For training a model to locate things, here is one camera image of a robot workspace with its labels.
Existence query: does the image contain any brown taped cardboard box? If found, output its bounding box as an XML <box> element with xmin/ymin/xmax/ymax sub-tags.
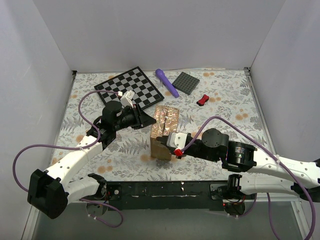
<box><xmin>150</xmin><ymin>105</ymin><xmax>180</xmax><ymax>161</ymax></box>

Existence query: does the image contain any red black knife cap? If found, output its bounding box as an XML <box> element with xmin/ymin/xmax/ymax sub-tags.
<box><xmin>196</xmin><ymin>94</ymin><xmax>210</xmax><ymax>107</ymax></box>

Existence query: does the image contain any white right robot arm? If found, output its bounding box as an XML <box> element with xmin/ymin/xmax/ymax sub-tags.
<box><xmin>156</xmin><ymin>128</ymin><xmax>320</xmax><ymax>203</ymax></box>

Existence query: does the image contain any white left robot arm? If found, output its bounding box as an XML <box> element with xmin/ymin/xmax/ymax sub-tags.
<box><xmin>27</xmin><ymin>101</ymin><xmax>157</xmax><ymax>219</ymax></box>

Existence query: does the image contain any black white checkerboard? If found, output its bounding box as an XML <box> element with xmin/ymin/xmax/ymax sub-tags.
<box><xmin>94</xmin><ymin>67</ymin><xmax>165</xmax><ymax>114</ymax></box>

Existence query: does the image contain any dark grey studded plate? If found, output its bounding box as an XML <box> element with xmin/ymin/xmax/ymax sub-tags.
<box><xmin>172</xmin><ymin>72</ymin><xmax>200</xmax><ymax>95</ymax></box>

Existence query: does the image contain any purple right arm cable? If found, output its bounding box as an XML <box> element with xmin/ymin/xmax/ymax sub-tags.
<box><xmin>180</xmin><ymin>116</ymin><xmax>317</xmax><ymax>240</ymax></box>

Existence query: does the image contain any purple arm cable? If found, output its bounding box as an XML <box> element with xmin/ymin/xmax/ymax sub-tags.
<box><xmin>12</xmin><ymin>90</ymin><xmax>124</xmax><ymax>228</ymax></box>
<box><xmin>180</xmin><ymin>116</ymin><xmax>317</xmax><ymax>240</ymax></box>

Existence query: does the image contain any purple cylindrical handle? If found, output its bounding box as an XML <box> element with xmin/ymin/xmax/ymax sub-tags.
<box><xmin>155</xmin><ymin>68</ymin><xmax>180</xmax><ymax>98</ymax></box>

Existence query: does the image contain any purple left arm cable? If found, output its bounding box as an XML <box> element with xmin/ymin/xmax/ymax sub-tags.
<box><xmin>12</xmin><ymin>90</ymin><xmax>124</xmax><ymax>228</ymax></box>

